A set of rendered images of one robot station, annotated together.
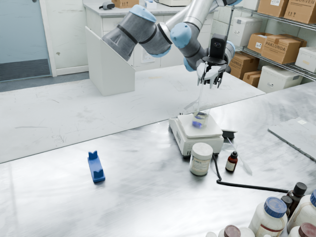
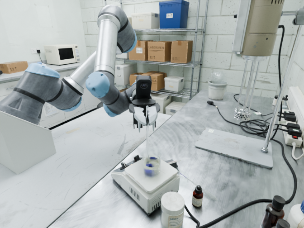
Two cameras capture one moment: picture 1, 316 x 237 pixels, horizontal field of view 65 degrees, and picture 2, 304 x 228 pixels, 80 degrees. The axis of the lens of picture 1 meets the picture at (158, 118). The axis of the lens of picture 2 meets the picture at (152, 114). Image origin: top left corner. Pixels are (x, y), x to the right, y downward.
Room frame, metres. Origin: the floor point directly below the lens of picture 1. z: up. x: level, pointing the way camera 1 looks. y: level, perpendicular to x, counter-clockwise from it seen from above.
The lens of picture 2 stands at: (0.29, 0.07, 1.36)
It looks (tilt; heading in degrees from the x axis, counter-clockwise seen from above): 24 degrees down; 332
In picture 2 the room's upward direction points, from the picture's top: straight up
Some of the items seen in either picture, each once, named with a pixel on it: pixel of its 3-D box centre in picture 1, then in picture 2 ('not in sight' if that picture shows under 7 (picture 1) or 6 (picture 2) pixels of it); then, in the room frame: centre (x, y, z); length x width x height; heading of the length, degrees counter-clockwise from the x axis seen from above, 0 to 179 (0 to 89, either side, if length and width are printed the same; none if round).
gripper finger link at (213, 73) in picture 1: (211, 79); (152, 122); (0.69, -0.15, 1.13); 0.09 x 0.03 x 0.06; 160
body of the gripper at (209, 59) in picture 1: (213, 68); (143, 109); (0.80, -0.17, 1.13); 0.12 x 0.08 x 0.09; 158
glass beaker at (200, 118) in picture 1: (199, 115); (150, 162); (0.66, -0.13, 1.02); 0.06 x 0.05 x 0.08; 81
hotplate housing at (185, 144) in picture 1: (194, 131); (145, 177); (0.70, -0.13, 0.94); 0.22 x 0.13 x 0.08; 14
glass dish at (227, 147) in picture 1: (228, 146); (180, 178); (0.67, -0.25, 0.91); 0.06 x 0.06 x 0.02
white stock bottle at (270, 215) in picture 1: (267, 221); not in sight; (0.35, -0.26, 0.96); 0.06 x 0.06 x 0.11
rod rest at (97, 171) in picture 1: (95, 164); not in sight; (0.52, 0.17, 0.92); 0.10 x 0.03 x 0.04; 25
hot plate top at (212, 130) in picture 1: (199, 124); (150, 171); (0.67, -0.13, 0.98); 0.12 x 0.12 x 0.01; 14
